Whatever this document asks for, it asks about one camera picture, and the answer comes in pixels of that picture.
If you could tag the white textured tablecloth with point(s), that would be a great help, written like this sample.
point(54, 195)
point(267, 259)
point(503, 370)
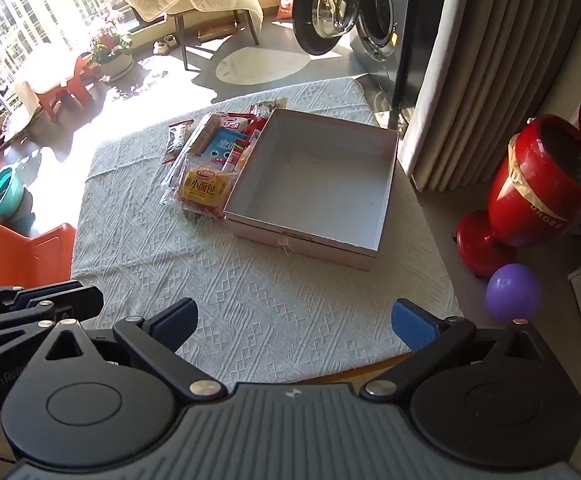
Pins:
point(170, 270)

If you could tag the grey washing machine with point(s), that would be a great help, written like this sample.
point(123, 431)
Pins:
point(400, 20)

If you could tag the pink cardboard box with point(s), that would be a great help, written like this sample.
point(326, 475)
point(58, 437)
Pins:
point(320, 175)

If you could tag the snack packets inside box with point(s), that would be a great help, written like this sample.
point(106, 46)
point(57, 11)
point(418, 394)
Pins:
point(205, 185)

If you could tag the purple balloon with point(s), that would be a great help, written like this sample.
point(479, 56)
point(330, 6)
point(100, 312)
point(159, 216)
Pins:
point(512, 290)

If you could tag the dark-legged chair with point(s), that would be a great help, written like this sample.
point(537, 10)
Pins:
point(183, 35)

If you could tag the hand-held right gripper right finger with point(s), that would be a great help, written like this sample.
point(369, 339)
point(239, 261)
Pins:
point(413, 324)

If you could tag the blue snack packet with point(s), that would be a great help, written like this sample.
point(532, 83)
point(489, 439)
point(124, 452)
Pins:
point(220, 149)

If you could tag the oval white rug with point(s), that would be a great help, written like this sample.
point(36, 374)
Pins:
point(263, 65)

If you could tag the brown snack packet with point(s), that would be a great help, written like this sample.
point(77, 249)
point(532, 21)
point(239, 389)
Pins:
point(178, 140)

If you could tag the grey curtain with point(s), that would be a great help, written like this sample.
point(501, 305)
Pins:
point(495, 60)

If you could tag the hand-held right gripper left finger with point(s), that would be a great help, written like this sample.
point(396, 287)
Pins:
point(175, 325)

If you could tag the red white snack packet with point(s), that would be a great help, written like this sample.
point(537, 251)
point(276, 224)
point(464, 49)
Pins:
point(240, 154)
point(235, 122)

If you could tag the red trash can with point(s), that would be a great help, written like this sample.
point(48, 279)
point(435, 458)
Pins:
point(530, 185)

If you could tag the long red snack packet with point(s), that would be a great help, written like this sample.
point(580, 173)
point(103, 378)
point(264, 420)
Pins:
point(259, 115)

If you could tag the pale slippers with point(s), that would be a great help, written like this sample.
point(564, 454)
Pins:
point(164, 45)

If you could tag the teal basin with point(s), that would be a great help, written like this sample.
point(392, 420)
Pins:
point(3, 192)

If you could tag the small red chair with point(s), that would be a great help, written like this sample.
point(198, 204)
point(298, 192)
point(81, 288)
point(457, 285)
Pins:
point(65, 90)

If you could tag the potted flower plant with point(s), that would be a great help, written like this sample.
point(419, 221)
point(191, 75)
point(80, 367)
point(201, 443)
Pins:
point(113, 55)

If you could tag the clear biscuit packet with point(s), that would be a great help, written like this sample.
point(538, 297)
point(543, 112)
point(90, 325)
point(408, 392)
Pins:
point(203, 132)

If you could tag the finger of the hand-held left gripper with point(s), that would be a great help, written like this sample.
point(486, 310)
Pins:
point(65, 302)
point(25, 340)

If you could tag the orange plastic chair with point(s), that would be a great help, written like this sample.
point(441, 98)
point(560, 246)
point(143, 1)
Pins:
point(30, 255)

